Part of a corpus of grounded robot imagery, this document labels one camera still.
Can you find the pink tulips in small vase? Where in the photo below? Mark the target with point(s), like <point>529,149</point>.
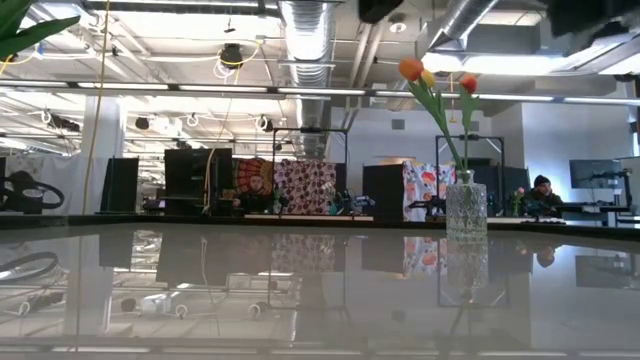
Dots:
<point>520,190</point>

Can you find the orange mandala tapestry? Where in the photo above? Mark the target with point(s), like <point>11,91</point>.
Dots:
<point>245,170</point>

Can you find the white floral cloth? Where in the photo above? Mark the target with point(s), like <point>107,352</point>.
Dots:
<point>425,185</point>

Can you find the black round ceiling fixture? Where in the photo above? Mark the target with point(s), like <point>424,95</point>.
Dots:
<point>231,56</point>

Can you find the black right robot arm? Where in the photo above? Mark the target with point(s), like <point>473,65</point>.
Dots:
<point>590,15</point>

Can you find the slanted silver ventilation duct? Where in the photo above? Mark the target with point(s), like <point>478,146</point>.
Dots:
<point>465,20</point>

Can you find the clear cut-glass vase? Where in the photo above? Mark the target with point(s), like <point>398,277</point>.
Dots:
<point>466,210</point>

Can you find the black partition panel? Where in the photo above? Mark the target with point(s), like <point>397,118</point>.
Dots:
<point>120,185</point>
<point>190,175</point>
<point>382,195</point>

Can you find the dark red floral tapestry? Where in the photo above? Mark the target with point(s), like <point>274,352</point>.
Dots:
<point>305,185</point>

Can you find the black metal rig frame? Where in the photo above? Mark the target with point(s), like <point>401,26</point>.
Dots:
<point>310,129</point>
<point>492,136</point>

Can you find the yellow artificial tulip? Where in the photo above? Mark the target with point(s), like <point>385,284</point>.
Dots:
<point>428,79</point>

